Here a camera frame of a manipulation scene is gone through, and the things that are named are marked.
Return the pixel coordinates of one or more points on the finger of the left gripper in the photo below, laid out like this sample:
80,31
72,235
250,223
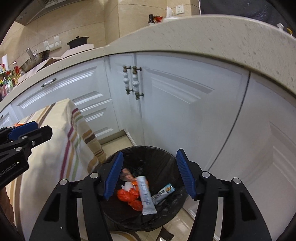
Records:
34,138
21,130

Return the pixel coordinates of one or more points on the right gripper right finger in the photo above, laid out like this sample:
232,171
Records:
192,176

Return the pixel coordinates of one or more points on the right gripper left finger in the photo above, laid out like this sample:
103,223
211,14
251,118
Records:
109,174

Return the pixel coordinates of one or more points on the silver white sachet packet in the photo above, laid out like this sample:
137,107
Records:
145,196

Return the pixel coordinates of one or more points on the white tissue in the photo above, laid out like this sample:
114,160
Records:
127,186

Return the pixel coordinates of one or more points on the large orange wrapper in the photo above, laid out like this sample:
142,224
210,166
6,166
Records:
135,184

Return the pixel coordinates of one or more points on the orange plastic wrapper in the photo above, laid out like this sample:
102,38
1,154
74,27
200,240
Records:
131,197

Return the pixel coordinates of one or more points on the white blue snack bag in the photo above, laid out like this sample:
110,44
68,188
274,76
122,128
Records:
162,194

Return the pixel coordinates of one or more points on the black trash bin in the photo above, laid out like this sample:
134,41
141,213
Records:
159,168

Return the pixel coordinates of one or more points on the person's left hand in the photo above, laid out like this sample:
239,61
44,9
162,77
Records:
6,205

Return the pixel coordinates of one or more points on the striped tablecloth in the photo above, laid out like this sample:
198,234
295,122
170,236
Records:
57,198

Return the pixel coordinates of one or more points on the condiment rack with bottles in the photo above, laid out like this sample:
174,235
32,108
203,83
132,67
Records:
9,79

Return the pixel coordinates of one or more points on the steel wok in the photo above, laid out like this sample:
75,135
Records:
34,60

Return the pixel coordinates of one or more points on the pink stove cover cloth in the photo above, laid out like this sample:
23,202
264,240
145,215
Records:
52,60

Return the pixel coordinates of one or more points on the black casserole pot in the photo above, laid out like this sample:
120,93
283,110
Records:
78,41

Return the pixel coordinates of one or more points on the range hood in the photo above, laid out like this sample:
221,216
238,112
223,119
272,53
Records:
39,8

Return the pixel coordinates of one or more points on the dark oil bottle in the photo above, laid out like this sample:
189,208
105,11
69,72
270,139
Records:
151,20

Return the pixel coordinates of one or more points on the white stacked bowls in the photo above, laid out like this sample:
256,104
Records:
170,16

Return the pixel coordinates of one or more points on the white spray bottle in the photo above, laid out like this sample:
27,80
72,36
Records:
280,26

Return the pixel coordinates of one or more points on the dark grey hanging cloth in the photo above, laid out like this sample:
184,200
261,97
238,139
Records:
259,10

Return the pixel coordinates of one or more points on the drawer handle centre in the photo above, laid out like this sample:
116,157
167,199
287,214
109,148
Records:
48,82

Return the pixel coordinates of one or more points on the right cabinet door handle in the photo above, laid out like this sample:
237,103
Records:
135,82

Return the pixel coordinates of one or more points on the cabinet door handle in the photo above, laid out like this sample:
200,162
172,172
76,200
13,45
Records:
135,82
126,79

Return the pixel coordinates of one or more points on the left cabinet door handle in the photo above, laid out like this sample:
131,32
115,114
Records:
126,79

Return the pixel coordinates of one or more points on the white wall hook rack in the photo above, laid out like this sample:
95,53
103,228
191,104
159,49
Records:
55,45

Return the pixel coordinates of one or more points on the wall power socket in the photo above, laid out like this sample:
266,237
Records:
180,9

